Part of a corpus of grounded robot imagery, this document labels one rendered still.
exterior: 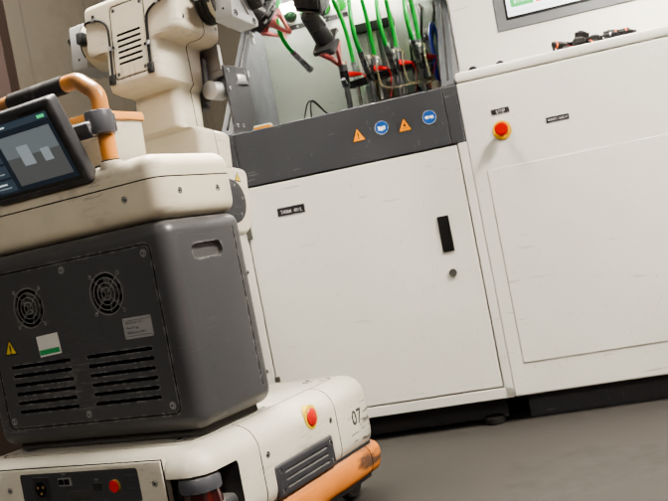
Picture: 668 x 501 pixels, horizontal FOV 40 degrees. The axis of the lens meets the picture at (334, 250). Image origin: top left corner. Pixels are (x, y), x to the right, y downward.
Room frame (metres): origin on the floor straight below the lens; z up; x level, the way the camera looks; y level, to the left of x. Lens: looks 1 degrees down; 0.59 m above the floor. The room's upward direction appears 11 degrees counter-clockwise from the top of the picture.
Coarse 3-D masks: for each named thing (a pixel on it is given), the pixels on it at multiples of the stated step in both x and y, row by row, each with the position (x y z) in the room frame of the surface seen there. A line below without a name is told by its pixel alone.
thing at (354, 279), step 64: (256, 192) 2.71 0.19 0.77; (320, 192) 2.66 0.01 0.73; (384, 192) 2.62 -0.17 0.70; (448, 192) 2.58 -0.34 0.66; (256, 256) 2.71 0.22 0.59; (320, 256) 2.67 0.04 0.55; (384, 256) 2.63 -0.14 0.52; (448, 256) 2.59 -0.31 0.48; (320, 320) 2.68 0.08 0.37; (384, 320) 2.64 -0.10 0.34; (448, 320) 2.60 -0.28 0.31; (384, 384) 2.65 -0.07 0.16; (448, 384) 2.60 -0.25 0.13
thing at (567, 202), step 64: (448, 0) 2.84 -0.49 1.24; (640, 0) 2.68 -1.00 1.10; (576, 64) 2.49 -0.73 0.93; (640, 64) 2.45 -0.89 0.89; (512, 128) 2.53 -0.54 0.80; (576, 128) 2.49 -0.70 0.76; (640, 128) 2.46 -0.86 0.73; (512, 192) 2.54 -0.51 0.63; (576, 192) 2.50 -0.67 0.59; (640, 192) 2.46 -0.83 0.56; (512, 256) 2.55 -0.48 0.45; (576, 256) 2.51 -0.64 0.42; (640, 256) 2.47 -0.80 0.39; (512, 320) 2.56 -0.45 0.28; (576, 320) 2.51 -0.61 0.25; (640, 320) 2.48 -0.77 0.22; (576, 384) 2.52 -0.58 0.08; (640, 384) 2.52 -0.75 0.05
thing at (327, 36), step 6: (324, 24) 2.75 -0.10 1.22; (318, 30) 2.73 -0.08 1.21; (324, 30) 2.74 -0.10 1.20; (330, 30) 2.81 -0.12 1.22; (336, 30) 2.80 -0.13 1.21; (312, 36) 2.76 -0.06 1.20; (318, 36) 2.75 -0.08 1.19; (324, 36) 2.75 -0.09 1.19; (330, 36) 2.76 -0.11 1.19; (318, 42) 2.76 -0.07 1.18; (324, 42) 2.76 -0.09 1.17; (330, 42) 2.77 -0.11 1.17; (318, 48) 2.78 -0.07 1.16; (324, 48) 2.76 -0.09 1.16; (330, 48) 2.74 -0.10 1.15; (318, 54) 2.77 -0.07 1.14
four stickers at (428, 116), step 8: (424, 112) 2.58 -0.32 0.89; (432, 112) 2.58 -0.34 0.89; (384, 120) 2.61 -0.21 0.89; (400, 120) 2.60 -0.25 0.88; (408, 120) 2.60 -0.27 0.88; (424, 120) 2.59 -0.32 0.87; (432, 120) 2.58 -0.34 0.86; (360, 128) 2.63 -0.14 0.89; (376, 128) 2.62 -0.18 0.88; (384, 128) 2.61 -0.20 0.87; (400, 128) 2.60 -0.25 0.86; (408, 128) 2.60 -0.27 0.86; (352, 136) 2.63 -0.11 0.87; (360, 136) 2.63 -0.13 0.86
